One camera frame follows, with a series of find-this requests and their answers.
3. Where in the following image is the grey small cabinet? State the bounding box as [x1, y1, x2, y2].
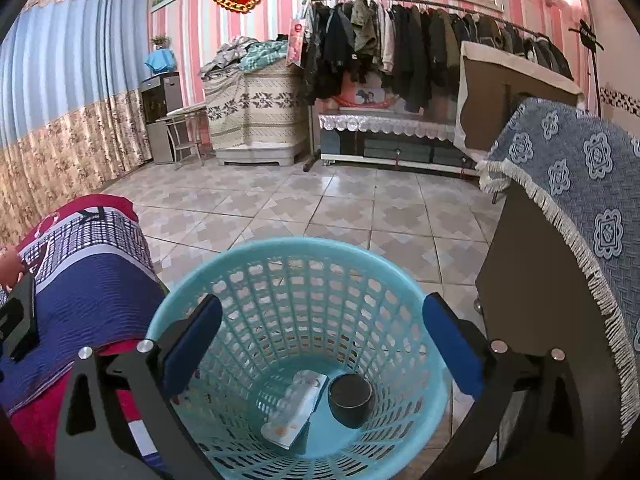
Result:
[146, 120, 176, 165]

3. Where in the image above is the white lace cloth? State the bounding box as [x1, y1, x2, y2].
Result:
[318, 112, 458, 143]

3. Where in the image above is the blue floral fringed cloth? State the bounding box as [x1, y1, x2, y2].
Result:
[475, 96, 640, 413]

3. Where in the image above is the blue and floral curtain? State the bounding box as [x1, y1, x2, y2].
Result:
[0, 0, 153, 248]

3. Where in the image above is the small folding table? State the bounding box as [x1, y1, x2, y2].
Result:
[156, 102, 208, 167]

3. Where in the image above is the person's left hand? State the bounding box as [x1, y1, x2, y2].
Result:
[0, 247, 25, 292]

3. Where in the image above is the grey crumpled jacket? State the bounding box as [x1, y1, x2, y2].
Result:
[200, 36, 256, 78]

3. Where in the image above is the black water dispenser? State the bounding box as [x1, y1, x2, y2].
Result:
[139, 71, 182, 126]

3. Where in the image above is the metal clothes rack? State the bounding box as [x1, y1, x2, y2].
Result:
[302, 0, 551, 172]

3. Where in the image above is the red printed item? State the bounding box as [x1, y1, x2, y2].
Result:
[327, 87, 401, 111]

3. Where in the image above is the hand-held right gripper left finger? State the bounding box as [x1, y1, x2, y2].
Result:
[54, 294, 224, 480]

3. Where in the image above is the row of hanging clothes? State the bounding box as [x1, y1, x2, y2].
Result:
[300, 0, 573, 113]

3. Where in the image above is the low glass-front cabinet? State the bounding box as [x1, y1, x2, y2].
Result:
[318, 110, 478, 177]

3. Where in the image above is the cabinet under patterned cloth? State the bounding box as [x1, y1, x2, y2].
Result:
[204, 62, 308, 167]

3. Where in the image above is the brown wooden cabinet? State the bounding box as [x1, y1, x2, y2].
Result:
[472, 180, 640, 480]

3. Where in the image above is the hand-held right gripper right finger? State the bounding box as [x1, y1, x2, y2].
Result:
[421, 292, 587, 480]

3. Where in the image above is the teal plastic basket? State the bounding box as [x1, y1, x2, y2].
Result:
[145, 237, 453, 480]

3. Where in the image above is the black cup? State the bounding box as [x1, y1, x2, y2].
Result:
[327, 373, 375, 429]

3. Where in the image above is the pink hanging bag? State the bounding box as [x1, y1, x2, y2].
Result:
[286, 17, 307, 68]

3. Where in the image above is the teal folded blanket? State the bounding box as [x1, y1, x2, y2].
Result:
[240, 41, 289, 72]

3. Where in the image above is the black coat stand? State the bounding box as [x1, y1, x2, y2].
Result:
[569, 19, 607, 111]

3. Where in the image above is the red blue printed blanket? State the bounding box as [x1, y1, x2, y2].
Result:
[0, 194, 173, 480]

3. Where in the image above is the white egg carton package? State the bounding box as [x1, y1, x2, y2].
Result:
[261, 370, 329, 448]

